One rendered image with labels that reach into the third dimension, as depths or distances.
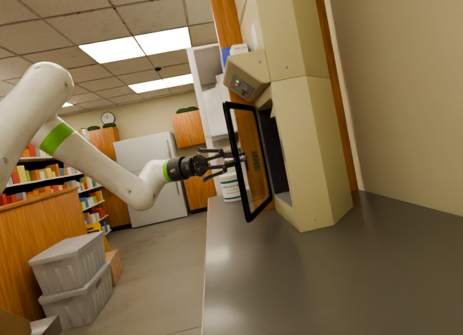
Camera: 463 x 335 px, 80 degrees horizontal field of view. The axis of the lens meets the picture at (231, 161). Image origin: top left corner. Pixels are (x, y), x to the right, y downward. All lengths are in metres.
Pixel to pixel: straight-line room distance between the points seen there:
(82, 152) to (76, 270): 1.88
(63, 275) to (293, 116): 2.43
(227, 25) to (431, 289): 1.13
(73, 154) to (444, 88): 1.11
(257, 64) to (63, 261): 2.36
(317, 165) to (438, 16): 0.50
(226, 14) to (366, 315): 1.17
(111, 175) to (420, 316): 0.89
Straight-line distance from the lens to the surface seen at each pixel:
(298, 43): 0.93
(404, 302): 0.58
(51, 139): 1.04
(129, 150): 5.94
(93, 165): 1.03
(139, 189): 1.03
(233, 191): 1.55
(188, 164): 1.03
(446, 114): 0.97
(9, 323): 0.76
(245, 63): 0.87
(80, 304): 2.91
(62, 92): 0.94
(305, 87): 0.90
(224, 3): 1.35
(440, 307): 0.58
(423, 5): 1.02
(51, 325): 0.82
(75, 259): 2.77
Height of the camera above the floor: 1.24
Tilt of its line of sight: 3 degrees down
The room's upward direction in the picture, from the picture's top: 12 degrees counter-clockwise
